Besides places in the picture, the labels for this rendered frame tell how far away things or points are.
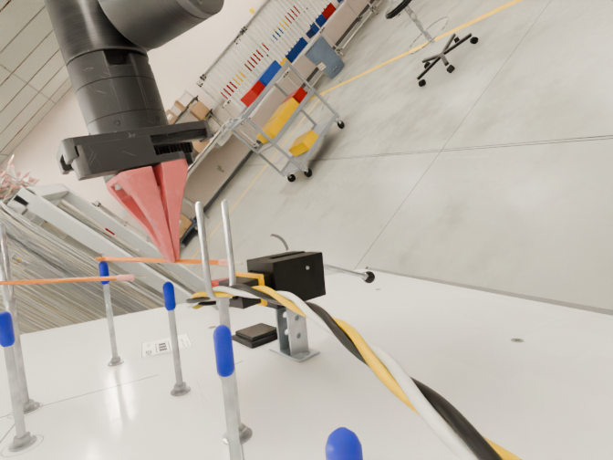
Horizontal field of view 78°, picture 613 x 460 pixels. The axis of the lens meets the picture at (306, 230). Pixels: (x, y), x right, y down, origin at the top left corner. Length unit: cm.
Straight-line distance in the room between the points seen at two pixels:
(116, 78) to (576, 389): 37
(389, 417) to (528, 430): 8
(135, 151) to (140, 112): 3
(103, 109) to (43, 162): 828
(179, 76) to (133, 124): 831
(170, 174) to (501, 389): 27
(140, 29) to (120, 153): 8
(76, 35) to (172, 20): 7
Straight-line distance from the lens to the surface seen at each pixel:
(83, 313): 98
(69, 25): 33
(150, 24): 29
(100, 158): 29
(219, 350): 17
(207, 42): 885
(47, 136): 859
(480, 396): 29
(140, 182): 29
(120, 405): 34
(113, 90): 31
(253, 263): 34
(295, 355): 35
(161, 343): 45
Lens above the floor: 127
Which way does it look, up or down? 22 degrees down
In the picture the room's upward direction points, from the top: 50 degrees counter-clockwise
